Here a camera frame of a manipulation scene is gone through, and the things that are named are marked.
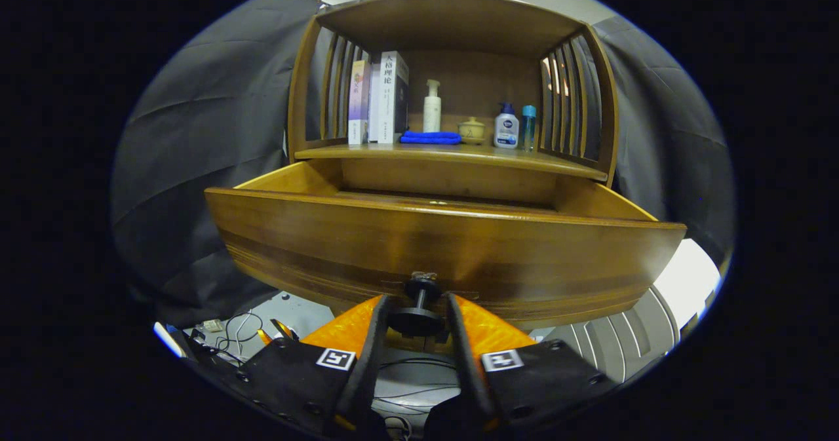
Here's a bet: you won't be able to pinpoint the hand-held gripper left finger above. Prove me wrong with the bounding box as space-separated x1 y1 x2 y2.
190 295 393 438

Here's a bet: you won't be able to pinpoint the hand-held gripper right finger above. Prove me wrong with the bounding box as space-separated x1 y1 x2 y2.
446 292 620 438

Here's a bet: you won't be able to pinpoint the black drawer knob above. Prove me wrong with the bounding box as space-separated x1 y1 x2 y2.
389 272 446 338

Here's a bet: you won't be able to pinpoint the wooden drawer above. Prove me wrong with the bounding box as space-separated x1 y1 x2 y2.
205 159 688 330

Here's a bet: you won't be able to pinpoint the wooden countertop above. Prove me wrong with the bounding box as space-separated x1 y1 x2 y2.
295 141 609 182

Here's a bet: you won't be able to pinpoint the wooden cabinet with slatted hutch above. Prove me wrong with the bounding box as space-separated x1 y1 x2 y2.
287 0 620 189

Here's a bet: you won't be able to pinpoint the grey ribbed panel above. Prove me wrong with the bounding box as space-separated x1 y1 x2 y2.
544 284 682 383

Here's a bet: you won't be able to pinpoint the blue folded towel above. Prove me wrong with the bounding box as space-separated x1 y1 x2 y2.
399 130 463 145

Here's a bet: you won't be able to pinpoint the yellow lidded teacup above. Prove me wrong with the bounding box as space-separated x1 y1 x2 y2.
457 117 487 145

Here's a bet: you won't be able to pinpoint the white bottle with blue cap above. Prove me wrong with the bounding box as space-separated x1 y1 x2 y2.
493 102 520 149

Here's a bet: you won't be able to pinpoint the thin white book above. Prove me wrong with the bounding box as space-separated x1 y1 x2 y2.
368 64 383 144

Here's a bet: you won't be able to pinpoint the white pump bottle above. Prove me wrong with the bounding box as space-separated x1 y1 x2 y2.
422 79 442 134

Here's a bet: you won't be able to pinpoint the purple book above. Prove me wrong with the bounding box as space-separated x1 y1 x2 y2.
347 60 372 145

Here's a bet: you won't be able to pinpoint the thick white book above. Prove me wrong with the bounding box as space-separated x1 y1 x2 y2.
379 50 411 144

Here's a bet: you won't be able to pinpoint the black floor cables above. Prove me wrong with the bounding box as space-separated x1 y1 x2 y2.
187 310 463 438

